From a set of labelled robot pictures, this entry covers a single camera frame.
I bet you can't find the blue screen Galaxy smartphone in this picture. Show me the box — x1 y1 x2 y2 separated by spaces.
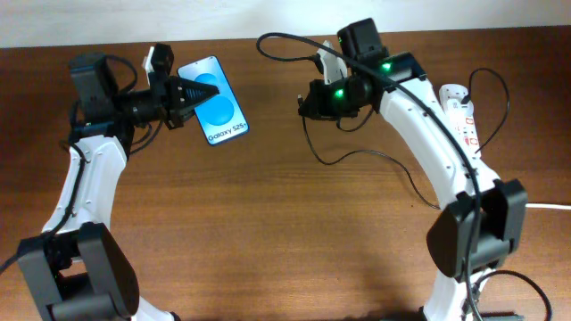
178 55 250 146

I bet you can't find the black USB charging cable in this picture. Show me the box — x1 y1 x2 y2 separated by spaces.
297 67 511 210

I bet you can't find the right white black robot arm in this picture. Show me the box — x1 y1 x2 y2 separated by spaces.
298 19 528 320

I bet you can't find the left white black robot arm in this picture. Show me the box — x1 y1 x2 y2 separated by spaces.
16 44 219 320

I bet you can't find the white USB charger plug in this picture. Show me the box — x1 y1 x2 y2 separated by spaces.
442 98 474 118

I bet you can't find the white power strip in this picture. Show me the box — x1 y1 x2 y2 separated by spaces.
439 84 481 158

